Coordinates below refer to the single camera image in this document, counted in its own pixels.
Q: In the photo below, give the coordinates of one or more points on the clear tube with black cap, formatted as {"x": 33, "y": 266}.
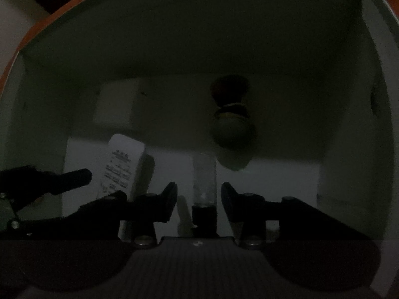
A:
{"x": 204, "y": 180}

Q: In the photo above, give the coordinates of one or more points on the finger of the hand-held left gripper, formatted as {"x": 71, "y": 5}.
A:
{"x": 73, "y": 178}

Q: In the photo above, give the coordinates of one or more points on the white cardboard box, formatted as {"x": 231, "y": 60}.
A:
{"x": 187, "y": 37}

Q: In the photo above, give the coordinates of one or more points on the round brush with dark bristles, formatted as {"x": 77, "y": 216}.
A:
{"x": 232, "y": 115}

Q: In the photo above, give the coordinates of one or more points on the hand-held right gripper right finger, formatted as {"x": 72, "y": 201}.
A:
{"x": 228, "y": 197}

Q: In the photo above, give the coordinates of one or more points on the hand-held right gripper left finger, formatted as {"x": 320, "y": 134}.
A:
{"x": 170, "y": 197}

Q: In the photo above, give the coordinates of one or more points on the white remote control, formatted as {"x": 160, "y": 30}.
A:
{"x": 121, "y": 165}

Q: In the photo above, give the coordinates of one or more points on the small white box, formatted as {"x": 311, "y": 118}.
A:
{"x": 116, "y": 106}

